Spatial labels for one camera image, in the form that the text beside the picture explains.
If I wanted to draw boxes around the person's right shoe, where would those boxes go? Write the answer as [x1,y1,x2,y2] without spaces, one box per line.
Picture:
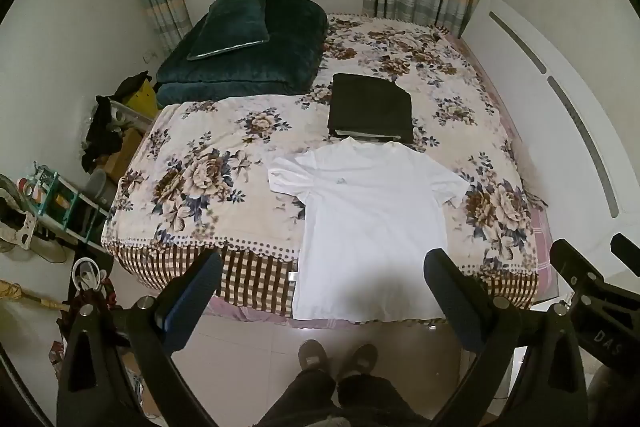
[339,343,379,379]

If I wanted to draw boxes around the white plastic crate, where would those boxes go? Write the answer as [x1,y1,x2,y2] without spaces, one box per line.
[107,101,155,134]

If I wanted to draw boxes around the cardboard box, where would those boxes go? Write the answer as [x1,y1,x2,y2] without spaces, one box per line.
[102,127,147,184]

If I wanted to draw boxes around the person's right leg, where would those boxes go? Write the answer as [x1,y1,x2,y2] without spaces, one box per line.
[337,374,432,427]

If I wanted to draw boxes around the dark green pillow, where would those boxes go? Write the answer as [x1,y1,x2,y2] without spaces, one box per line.
[186,0,271,61]

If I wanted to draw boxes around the person's leg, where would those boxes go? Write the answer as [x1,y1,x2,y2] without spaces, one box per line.
[259,369,338,427]
[337,374,432,427]

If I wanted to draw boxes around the person's left shoe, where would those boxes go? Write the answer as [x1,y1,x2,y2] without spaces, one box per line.
[298,339,331,374]

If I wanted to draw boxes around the folded black clothes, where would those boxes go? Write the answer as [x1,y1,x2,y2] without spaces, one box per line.
[327,73,415,144]

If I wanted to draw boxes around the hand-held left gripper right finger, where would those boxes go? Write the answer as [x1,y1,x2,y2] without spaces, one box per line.
[423,248,587,427]

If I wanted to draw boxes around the floral bedsheet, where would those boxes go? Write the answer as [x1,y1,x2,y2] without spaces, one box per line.
[101,12,549,324]

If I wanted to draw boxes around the black hanging clothes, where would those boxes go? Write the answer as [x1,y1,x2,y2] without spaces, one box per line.
[81,71,152,174]

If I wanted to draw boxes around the yellow box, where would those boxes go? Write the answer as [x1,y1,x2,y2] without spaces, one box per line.
[127,79,159,124]

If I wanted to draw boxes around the white t-shirt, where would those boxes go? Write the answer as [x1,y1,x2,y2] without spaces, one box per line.
[267,137,471,323]

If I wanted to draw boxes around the person's left leg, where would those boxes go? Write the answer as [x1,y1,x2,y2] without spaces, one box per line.
[259,369,338,427]

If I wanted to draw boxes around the wooden broom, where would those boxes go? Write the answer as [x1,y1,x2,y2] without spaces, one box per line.
[0,279,72,314]

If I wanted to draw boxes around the person's shoe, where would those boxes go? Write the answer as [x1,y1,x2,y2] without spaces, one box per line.
[298,339,331,374]
[339,343,379,379]

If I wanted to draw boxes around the dark green folded blanket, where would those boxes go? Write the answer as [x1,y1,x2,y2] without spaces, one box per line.
[156,0,329,108]

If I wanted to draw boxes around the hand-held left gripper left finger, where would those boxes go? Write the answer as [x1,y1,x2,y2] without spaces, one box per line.
[56,251,224,427]

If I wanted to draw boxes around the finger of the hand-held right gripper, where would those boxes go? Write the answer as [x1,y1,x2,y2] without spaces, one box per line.
[610,233,640,264]
[549,239,609,304]

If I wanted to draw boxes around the white coiled cable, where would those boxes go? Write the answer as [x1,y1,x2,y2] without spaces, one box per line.
[71,257,115,297]

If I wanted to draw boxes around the teal storage rack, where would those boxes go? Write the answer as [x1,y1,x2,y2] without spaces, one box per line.
[29,161,114,244]

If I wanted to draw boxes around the white headboard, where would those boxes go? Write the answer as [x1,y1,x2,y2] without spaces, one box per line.
[460,0,640,254]

